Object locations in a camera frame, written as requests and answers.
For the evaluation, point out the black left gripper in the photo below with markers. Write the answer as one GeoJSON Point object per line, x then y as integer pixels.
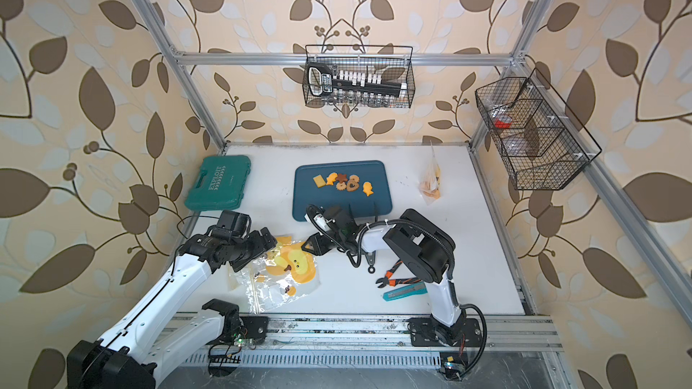
{"type": "Point", "coordinates": [260, 247]}

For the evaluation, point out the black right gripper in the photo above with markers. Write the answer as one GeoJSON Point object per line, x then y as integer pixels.
{"type": "Point", "coordinates": [315, 239]}

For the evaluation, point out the black tongs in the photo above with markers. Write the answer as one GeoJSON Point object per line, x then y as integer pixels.
{"type": "Point", "coordinates": [366, 240]}

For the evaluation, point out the clear resealable duck bag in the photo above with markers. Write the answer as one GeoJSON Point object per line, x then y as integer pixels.
{"type": "Point", "coordinates": [430, 182]}

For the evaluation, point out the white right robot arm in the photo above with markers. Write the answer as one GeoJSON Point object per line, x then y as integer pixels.
{"type": "Point", "coordinates": [421, 246]}

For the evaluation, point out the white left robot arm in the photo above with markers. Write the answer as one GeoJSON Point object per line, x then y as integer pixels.
{"type": "Point", "coordinates": [133, 354]}

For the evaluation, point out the orange fish cookie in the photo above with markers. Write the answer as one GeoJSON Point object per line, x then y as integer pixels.
{"type": "Point", "coordinates": [367, 188]}

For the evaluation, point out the dark blue tray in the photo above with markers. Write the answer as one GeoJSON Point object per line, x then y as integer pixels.
{"type": "Point", "coordinates": [307, 193]}

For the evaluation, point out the stack of duck bags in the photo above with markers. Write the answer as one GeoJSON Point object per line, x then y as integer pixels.
{"type": "Point", "coordinates": [280, 276]}

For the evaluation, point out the green plastic tool case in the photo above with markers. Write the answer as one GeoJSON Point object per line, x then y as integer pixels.
{"type": "Point", "coordinates": [220, 184]}

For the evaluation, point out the teal utility knife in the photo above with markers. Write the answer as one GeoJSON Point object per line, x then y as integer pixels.
{"type": "Point", "coordinates": [405, 291]}

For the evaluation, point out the black socket set holder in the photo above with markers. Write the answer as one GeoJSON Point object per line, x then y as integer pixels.
{"type": "Point", "coordinates": [328, 81]}

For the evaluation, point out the red item in basket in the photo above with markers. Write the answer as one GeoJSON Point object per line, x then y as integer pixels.
{"type": "Point", "coordinates": [502, 122]}

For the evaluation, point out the ring cookie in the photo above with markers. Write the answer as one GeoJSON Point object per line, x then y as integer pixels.
{"type": "Point", "coordinates": [353, 183]}

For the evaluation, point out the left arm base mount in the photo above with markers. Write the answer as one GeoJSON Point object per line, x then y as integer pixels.
{"type": "Point", "coordinates": [237, 333]}

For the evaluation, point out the black wire basket back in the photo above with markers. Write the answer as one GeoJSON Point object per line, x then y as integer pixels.
{"type": "Point", "coordinates": [396, 61]}

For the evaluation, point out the black wire basket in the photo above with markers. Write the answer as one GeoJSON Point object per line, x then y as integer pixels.
{"type": "Point", "coordinates": [548, 144]}
{"type": "Point", "coordinates": [396, 61]}

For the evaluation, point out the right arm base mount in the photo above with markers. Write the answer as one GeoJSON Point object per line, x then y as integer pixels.
{"type": "Point", "coordinates": [468, 336]}

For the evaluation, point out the black wire basket right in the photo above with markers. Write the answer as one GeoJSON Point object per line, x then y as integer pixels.
{"type": "Point", "coordinates": [548, 144]}

